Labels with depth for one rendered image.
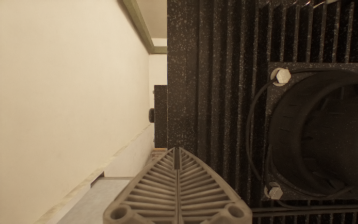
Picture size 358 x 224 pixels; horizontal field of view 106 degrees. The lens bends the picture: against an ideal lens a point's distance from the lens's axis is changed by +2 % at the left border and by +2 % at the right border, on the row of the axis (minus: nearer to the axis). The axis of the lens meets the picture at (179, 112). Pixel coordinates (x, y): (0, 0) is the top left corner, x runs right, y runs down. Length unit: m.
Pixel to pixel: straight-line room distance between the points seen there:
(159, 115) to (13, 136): 0.64
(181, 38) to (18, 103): 0.80
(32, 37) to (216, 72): 0.92
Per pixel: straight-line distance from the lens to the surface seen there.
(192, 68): 0.31
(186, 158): 0.16
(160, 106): 0.57
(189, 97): 0.30
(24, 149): 0.97
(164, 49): 3.72
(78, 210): 1.18
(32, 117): 0.98
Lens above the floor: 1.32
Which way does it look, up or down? 5 degrees down
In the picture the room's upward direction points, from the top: straight up
